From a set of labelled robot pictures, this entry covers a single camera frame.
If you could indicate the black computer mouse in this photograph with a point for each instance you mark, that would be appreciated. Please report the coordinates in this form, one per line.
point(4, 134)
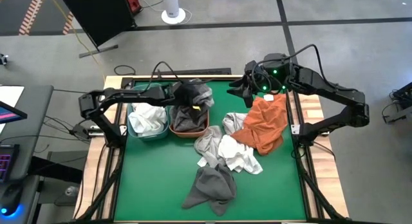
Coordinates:
point(11, 198)

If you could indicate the red and black box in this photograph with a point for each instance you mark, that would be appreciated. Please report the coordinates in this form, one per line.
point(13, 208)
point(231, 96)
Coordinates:
point(132, 0)

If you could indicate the dark grey waffle towel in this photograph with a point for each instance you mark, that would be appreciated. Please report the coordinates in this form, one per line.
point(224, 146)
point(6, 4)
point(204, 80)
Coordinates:
point(212, 185)
point(186, 119)

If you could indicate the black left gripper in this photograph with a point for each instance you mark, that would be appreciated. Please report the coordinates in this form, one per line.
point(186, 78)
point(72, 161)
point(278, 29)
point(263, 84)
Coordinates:
point(188, 93)

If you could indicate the grey desk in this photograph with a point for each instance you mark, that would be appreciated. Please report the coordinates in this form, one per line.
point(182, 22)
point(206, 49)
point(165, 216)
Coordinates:
point(35, 121)

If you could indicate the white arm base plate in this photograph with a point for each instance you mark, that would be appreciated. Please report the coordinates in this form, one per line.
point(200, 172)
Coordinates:
point(295, 129)
point(123, 130)

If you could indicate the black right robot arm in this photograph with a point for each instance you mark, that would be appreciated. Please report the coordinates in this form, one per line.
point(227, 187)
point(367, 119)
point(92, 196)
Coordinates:
point(328, 89)

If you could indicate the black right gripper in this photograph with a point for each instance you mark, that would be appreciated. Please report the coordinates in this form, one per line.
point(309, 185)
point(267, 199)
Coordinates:
point(257, 84)

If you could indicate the black desk support beam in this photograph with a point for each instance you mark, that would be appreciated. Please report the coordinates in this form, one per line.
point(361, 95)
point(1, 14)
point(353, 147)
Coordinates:
point(54, 169)

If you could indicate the white cylindrical tower fan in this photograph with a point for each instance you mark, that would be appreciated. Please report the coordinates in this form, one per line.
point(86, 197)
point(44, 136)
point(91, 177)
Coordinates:
point(170, 5)

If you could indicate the computer monitor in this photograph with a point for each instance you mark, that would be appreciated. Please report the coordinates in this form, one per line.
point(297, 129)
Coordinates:
point(9, 114)

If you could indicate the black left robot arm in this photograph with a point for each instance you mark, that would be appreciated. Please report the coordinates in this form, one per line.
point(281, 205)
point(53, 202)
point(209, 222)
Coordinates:
point(128, 96)

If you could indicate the green table mat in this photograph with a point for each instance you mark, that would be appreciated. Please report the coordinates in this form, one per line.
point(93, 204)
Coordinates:
point(154, 185)

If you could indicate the small grey floor object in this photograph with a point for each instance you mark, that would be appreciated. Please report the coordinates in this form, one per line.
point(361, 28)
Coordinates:
point(3, 59)

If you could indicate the keyboard with purple backlight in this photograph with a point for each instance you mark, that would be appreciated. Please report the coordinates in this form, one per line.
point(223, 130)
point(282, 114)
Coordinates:
point(6, 163)

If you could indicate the grey round desk foot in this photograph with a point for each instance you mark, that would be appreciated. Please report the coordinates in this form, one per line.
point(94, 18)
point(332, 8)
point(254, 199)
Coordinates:
point(71, 191)

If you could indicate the white towel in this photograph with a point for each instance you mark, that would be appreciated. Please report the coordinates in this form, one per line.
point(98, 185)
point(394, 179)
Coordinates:
point(238, 154)
point(148, 119)

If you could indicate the orange waffle towel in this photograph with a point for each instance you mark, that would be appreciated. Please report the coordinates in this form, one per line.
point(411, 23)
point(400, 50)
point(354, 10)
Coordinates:
point(264, 121)

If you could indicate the black diagonal frame strut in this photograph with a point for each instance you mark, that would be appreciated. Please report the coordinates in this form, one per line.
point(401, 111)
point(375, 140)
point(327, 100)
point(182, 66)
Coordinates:
point(318, 192)
point(103, 188)

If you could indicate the grey checked towel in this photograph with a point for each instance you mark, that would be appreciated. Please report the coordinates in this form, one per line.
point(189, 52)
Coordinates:
point(207, 97)

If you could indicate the light grey waffle towel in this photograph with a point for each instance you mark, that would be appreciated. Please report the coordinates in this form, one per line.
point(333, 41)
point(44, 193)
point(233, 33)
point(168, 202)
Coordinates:
point(209, 143)
point(233, 121)

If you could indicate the black panel on stand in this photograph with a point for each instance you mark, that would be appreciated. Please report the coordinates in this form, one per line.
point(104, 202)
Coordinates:
point(96, 11)

